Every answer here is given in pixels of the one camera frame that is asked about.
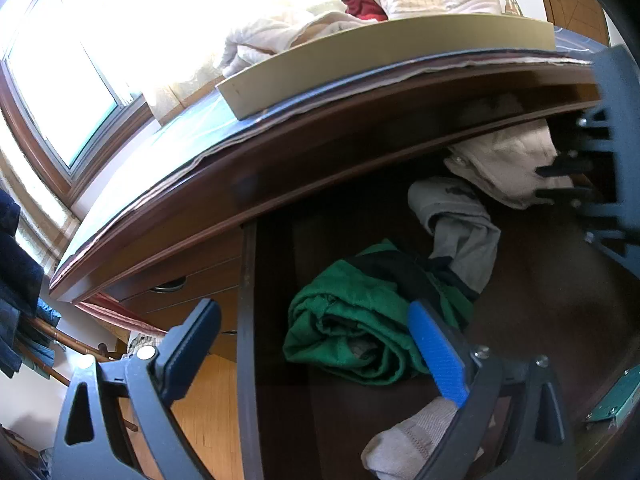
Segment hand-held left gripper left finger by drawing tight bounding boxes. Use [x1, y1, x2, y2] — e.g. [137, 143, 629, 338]
[52, 297, 222, 480]

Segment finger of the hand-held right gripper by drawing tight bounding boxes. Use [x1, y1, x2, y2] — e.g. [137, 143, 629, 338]
[535, 105, 621, 178]
[534, 187, 626, 266]

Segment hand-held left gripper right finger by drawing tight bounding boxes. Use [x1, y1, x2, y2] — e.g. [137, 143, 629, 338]
[406, 300, 577, 480]

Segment white underwear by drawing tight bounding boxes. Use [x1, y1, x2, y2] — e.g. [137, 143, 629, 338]
[444, 120, 575, 211]
[222, 7, 362, 79]

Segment wide wooden drawer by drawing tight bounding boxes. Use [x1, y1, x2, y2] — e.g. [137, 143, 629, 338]
[235, 110, 640, 480]

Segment white ribbed sock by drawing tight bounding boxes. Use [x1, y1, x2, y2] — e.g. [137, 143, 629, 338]
[361, 400, 487, 480]

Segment green underwear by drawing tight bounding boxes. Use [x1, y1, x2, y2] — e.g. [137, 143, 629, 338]
[282, 240, 476, 387]

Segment grey underwear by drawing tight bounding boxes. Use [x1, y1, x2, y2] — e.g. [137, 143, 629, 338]
[407, 176, 502, 301]

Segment shallow cardboard box tray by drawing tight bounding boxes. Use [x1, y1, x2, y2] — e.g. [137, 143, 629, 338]
[216, 14, 557, 122]

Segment small wooden side drawer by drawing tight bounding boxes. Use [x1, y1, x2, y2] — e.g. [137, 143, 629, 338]
[120, 255, 243, 333]
[210, 305, 241, 363]

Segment green metal drawer lock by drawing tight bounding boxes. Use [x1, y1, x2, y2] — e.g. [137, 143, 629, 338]
[584, 364, 640, 427]

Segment woven patterned object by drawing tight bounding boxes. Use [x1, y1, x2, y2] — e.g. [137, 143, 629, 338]
[127, 331, 167, 357]

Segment pink patterned under cloth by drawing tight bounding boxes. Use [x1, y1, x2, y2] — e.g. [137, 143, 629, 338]
[80, 294, 168, 338]

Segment wooden coat rack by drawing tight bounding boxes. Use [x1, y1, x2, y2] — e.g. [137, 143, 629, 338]
[20, 310, 141, 432]

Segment brown wooden door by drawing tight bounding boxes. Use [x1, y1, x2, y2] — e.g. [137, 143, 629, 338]
[530, 0, 611, 46]

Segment dark hanging clothes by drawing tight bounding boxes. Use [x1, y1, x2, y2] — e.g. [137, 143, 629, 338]
[0, 187, 62, 381]

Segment yellow patterned curtain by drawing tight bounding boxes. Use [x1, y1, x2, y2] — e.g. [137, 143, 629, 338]
[145, 35, 241, 121]
[0, 110, 83, 278]

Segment wooden dresser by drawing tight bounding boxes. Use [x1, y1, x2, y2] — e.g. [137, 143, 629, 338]
[47, 57, 616, 366]

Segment wood framed window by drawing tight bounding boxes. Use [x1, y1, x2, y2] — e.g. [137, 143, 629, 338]
[0, 0, 166, 201]

